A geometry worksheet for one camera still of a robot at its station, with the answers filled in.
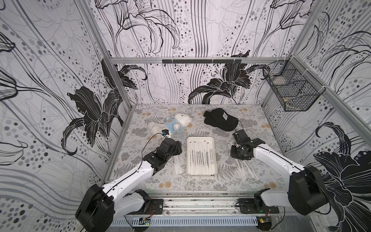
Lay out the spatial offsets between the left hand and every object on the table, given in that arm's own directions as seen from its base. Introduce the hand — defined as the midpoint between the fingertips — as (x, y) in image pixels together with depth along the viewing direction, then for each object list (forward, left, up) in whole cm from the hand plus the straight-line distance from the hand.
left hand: (180, 147), depth 84 cm
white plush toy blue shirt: (+18, +5, -1) cm, 19 cm away
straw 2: (-3, -18, -8) cm, 20 cm away
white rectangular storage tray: (+13, -14, -11) cm, 22 cm away
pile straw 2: (-7, -39, -9) cm, 41 cm away
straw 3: (-3, -16, -8) cm, 18 cm away
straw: (-8, -20, -10) cm, 24 cm away
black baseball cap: (+27, -27, -5) cm, 39 cm away
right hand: (0, -34, -5) cm, 34 cm away
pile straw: (-6, 0, -10) cm, 12 cm away
